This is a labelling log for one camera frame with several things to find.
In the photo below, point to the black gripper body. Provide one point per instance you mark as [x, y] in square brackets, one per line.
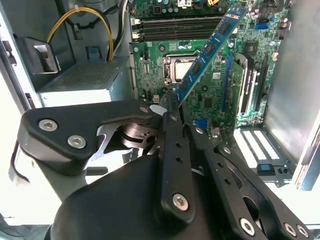
[112, 207]

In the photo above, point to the blue RAM stick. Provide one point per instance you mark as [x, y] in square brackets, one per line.
[210, 47]

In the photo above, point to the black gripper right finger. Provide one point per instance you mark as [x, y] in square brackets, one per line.
[212, 155]

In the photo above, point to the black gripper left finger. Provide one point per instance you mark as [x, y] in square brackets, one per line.
[55, 135]

